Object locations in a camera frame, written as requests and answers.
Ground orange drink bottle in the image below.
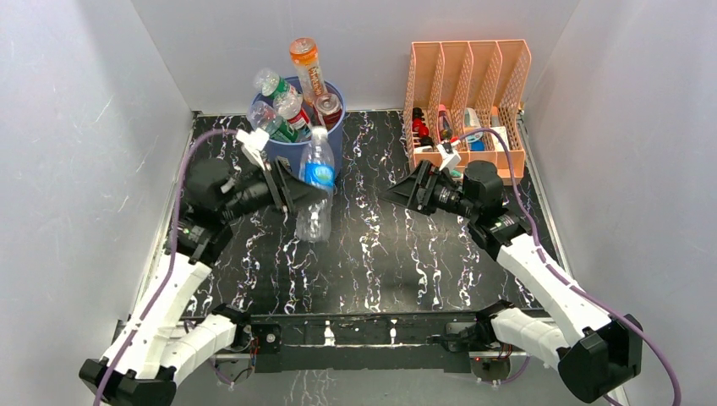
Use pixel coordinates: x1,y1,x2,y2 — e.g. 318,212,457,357
289,37,327,105

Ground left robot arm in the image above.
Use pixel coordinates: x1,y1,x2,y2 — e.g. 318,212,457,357
79,159,326,405

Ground white box in organizer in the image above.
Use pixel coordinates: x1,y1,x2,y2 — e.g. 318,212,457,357
492,126,510,152

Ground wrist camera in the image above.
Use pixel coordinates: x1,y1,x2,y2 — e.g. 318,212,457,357
234,129,270,167
436,140,461,173

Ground brown tea bottle red label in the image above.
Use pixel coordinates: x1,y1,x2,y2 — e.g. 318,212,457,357
314,92,343,130

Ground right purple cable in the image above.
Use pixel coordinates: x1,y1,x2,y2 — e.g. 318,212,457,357
447,127,682,406

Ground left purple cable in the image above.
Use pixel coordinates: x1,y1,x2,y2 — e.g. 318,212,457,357
92,129,242,406

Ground dark bottle in organizer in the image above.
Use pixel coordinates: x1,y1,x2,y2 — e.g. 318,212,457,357
438,104,453,153

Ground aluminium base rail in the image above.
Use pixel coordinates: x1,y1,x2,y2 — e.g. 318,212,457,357
97,316,632,406

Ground dark green label clear bottle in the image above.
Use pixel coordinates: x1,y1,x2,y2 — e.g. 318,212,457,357
247,101,298,143

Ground red blue label clear bottle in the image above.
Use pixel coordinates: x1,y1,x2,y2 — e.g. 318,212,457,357
273,92,310,134

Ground orange plastic file organizer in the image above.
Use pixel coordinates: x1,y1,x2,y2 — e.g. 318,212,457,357
402,39,532,185

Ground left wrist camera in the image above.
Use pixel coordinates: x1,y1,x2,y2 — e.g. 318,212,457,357
234,129,270,167

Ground red black items in organizer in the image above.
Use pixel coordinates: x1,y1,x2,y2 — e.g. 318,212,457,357
411,107,435,151

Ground purple cable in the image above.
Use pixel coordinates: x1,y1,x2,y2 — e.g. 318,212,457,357
447,127,682,406
92,129,242,406

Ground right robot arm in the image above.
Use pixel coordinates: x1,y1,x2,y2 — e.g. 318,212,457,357
380,161,643,403

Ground blue capped tube in organizer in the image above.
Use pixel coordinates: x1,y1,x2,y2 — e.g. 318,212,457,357
463,107,486,152

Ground blue plastic bin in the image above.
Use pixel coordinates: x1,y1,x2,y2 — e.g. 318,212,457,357
249,75,347,183

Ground blue label water bottle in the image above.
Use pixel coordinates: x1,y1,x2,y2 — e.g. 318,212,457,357
296,126,336,243

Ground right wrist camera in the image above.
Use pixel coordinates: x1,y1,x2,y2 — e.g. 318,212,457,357
436,140,461,173

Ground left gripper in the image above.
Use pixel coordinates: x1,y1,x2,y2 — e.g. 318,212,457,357
218,157,327,222

